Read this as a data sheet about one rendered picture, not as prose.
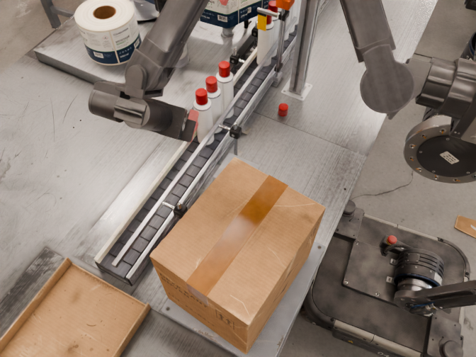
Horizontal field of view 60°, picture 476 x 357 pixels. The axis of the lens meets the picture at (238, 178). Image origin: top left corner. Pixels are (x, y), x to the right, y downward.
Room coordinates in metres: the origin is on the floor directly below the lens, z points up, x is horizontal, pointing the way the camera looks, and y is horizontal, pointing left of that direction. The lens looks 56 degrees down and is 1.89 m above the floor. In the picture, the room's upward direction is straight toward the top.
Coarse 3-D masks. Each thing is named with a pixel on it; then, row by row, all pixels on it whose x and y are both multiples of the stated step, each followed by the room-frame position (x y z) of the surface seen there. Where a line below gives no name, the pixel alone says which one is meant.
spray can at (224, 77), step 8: (224, 64) 0.93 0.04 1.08; (224, 72) 0.91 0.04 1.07; (224, 80) 0.91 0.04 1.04; (232, 80) 0.92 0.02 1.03; (224, 88) 0.90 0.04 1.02; (232, 88) 0.92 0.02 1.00; (224, 96) 0.90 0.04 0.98; (232, 96) 0.92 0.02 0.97; (224, 104) 0.90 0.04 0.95; (232, 112) 0.91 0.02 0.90
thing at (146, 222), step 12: (288, 24) 1.28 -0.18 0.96; (264, 60) 1.09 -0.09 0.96; (240, 96) 0.93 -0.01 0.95; (228, 108) 0.87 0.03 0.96; (204, 144) 0.73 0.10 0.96; (192, 156) 0.69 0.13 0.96; (180, 180) 0.62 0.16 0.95; (168, 192) 0.57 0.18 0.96; (156, 204) 0.54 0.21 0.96; (144, 228) 0.47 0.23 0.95; (132, 240) 0.44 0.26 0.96; (120, 252) 0.40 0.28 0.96
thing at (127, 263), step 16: (256, 64) 1.16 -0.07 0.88; (272, 64) 1.16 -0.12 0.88; (240, 80) 1.08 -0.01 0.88; (256, 80) 1.08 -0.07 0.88; (240, 112) 0.93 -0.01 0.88; (192, 144) 0.80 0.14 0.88; (192, 176) 0.68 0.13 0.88; (160, 192) 0.62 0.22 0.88; (176, 192) 0.62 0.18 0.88; (144, 208) 0.57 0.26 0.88; (160, 208) 0.57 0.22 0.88; (160, 224) 0.52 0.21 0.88; (128, 240) 0.47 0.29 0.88; (144, 240) 0.47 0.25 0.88; (112, 256) 0.43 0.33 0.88; (128, 256) 0.43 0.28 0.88; (128, 272) 0.39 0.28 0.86
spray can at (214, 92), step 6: (210, 78) 0.87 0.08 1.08; (216, 78) 0.87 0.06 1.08; (210, 84) 0.85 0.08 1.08; (216, 84) 0.86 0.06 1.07; (210, 90) 0.85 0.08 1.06; (216, 90) 0.85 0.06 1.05; (210, 96) 0.84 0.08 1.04; (216, 96) 0.84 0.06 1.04; (216, 102) 0.84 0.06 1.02; (216, 108) 0.84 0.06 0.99; (216, 114) 0.84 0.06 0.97; (216, 120) 0.84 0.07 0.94; (216, 132) 0.84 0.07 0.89
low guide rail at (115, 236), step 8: (256, 48) 1.20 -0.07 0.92; (248, 64) 1.13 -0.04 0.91; (240, 72) 1.08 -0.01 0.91; (184, 144) 0.77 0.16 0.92; (176, 152) 0.74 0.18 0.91; (176, 160) 0.72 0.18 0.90; (168, 168) 0.69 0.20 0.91; (160, 176) 0.65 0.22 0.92; (152, 184) 0.63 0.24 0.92; (152, 192) 0.61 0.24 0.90; (144, 200) 0.58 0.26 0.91; (136, 208) 0.55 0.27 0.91; (128, 216) 0.53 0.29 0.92; (120, 224) 0.50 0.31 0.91; (128, 224) 0.51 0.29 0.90; (120, 232) 0.48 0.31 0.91; (112, 240) 0.46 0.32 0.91; (104, 248) 0.44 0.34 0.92; (96, 256) 0.41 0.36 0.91; (104, 256) 0.42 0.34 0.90
